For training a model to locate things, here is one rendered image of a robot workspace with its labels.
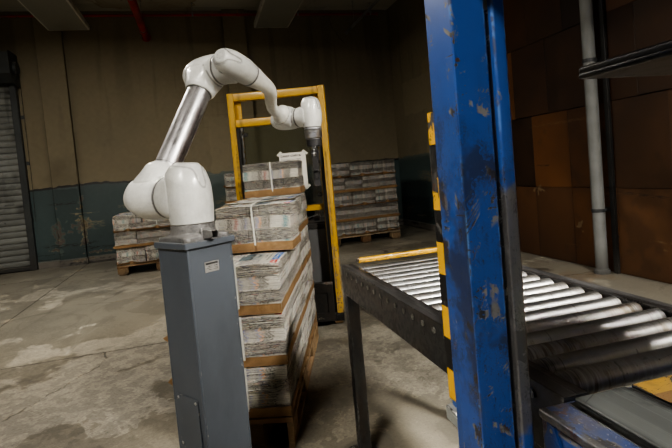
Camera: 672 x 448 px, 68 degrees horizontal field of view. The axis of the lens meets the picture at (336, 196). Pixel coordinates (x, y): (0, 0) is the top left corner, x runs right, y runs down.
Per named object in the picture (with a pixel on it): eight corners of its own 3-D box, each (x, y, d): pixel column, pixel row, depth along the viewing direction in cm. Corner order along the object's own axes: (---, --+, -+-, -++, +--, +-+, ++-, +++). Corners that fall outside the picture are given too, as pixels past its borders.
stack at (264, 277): (209, 454, 220) (190, 268, 216) (259, 355, 337) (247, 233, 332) (296, 448, 219) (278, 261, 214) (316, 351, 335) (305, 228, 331)
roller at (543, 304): (444, 334, 130) (443, 315, 130) (594, 305, 142) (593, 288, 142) (454, 339, 125) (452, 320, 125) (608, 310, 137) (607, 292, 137)
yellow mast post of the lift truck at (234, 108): (248, 319, 390) (225, 94, 381) (250, 316, 399) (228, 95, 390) (260, 318, 390) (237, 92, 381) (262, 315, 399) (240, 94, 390)
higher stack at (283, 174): (259, 355, 336) (240, 164, 329) (267, 340, 366) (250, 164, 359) (316, 351, 334) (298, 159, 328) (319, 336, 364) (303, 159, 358)
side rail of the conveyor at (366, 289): (342, 293, 211) (340, 265, 210) (354, 291, 212) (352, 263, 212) (566, 470, 81) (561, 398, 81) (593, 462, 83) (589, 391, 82)
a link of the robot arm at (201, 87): (145, 206, 174) (107, 208, 186) (178, 226, 186) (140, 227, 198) (216, 43, 208) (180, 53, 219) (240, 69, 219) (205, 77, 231)
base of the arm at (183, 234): (192, 244, 164) (191, 227, 163) (157, 242, 178) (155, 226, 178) (237, 235, 178) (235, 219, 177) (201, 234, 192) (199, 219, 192)
